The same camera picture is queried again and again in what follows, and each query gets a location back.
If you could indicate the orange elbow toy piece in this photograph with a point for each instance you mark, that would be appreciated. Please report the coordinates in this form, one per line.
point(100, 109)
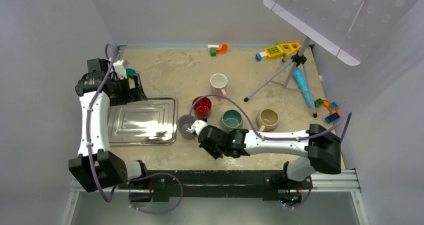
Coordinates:
point(222, 49)

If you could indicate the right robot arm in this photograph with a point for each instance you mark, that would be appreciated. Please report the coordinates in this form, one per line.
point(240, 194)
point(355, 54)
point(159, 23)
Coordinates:
point(317, 149)

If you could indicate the blue green toy block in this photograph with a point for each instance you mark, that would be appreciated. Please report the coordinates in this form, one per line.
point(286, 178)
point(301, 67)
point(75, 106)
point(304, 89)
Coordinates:
point(130, 73)

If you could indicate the teal speckled mug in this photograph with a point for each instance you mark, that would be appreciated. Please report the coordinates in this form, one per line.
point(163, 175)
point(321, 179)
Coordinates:
point(230, 120)

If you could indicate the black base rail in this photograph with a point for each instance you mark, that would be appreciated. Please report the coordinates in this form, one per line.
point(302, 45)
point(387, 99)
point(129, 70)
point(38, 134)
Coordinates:
point(268, 185)

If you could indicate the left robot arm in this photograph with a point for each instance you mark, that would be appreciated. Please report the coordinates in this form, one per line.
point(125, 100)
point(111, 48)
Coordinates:
point(98, 90)

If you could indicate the blue white toy block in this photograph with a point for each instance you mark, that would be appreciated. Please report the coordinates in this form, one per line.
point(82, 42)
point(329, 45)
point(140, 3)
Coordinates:
point(261, 56)

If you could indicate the mauve mug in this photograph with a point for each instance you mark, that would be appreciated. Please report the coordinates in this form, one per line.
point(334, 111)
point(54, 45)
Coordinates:
point(183, 124)

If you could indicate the orange curved toy piece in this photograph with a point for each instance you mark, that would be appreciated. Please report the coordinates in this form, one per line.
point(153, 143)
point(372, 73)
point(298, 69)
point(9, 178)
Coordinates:
point(326, 105)

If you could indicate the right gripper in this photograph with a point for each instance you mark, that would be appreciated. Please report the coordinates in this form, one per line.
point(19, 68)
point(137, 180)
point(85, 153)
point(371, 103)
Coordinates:
point(215, 155)

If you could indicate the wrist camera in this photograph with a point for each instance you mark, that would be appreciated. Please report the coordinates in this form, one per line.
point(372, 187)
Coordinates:
point(120, 68)
point(196, 128)

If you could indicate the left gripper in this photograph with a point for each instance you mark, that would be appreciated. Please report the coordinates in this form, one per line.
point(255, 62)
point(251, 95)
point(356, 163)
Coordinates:
point(132, 95)

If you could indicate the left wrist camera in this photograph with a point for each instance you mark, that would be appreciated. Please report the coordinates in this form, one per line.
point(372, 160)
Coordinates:
point(120, 68)

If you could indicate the small green cube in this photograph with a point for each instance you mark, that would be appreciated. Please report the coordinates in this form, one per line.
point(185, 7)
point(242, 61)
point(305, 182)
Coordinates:
point(213, 51)

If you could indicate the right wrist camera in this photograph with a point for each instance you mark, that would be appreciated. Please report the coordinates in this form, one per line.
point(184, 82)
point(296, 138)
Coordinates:
point(196, 128)

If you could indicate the beige round mug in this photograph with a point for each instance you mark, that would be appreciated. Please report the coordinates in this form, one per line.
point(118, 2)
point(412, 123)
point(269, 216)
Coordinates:
point(267, 120)

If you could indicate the tripod stand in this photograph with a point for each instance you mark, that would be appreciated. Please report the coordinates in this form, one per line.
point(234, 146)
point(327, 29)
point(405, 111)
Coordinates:
point(295, 61)

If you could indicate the red mug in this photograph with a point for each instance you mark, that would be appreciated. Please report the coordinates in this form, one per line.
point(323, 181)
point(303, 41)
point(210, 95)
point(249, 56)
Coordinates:
point(202, 108)

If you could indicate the yellow toy block structure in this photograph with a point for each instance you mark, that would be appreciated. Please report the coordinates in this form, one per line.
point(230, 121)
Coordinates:
point(282, 50)

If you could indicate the perforated white board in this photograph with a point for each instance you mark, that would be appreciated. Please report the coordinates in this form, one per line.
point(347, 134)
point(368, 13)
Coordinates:
point(348, 29)

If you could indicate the aluminium frame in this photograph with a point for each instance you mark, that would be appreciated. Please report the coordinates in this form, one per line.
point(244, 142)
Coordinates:
point(332, 200)

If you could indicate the light blue cone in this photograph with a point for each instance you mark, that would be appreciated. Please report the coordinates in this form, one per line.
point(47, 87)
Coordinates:
point(301, 82)

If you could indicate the pink mug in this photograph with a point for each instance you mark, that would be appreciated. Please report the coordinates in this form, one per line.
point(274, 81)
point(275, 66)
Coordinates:
point(219, 82)

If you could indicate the metal tray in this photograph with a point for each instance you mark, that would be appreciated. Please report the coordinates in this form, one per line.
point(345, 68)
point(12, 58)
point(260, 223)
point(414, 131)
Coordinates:
point(149, 122)

